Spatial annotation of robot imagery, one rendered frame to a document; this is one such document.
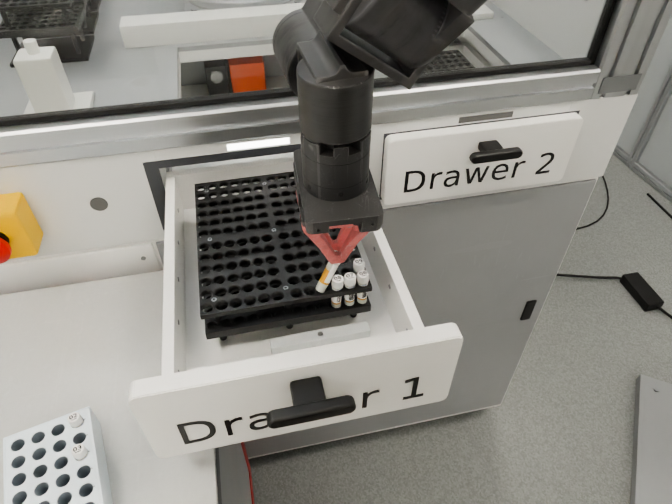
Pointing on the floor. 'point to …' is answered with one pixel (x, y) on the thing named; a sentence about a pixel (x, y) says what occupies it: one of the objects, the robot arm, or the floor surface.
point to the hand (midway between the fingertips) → (336, 252)
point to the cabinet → (527, 289)
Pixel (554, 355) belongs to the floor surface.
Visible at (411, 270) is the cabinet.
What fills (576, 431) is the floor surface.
